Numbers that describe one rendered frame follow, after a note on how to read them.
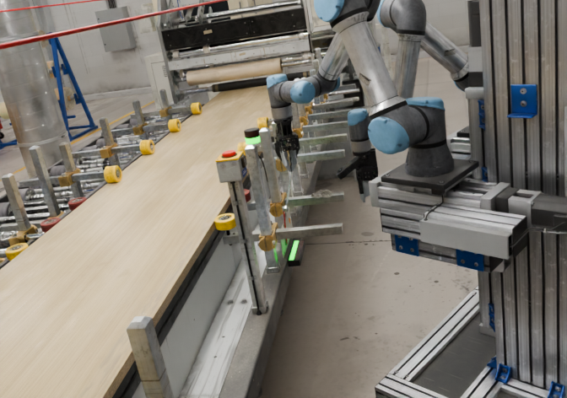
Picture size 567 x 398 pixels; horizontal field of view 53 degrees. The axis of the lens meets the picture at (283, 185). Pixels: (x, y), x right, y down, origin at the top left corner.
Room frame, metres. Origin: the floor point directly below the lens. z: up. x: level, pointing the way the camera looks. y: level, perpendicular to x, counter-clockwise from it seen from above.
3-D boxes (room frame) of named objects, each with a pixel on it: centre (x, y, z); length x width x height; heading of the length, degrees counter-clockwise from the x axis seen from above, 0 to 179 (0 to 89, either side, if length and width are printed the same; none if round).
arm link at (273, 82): (2.04, -0.04, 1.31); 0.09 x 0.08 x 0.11; 38
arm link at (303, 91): (1.98, -0.12, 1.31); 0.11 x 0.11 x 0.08; 38
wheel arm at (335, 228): (1.90, 0.03, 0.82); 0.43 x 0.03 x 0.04; 78
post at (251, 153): (1.87, 0.09, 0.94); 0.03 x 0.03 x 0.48; 78
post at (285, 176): (2.36, -0.01, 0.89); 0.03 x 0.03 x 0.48; 78
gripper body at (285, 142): (2.04, -0.04, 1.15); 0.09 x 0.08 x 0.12; 8
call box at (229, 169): (1.61, 0.14, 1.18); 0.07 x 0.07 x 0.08; 78
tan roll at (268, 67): (4.77, 0.04, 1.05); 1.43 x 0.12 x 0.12; 78
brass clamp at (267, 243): (1.89, 0.08, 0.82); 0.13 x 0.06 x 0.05; 168
